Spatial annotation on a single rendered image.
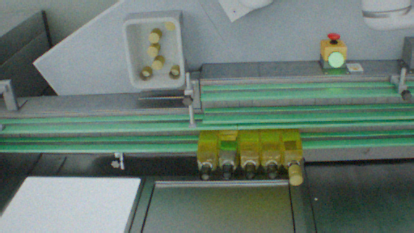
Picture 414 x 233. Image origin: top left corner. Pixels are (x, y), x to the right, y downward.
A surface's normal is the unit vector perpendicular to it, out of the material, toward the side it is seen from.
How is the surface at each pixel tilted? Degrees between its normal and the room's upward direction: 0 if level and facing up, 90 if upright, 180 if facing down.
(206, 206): 90
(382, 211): 91
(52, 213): 90
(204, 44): 0
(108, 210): 90
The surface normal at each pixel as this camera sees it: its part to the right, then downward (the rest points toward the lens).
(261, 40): -0.07, 0.50
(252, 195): -0.08, -0.87
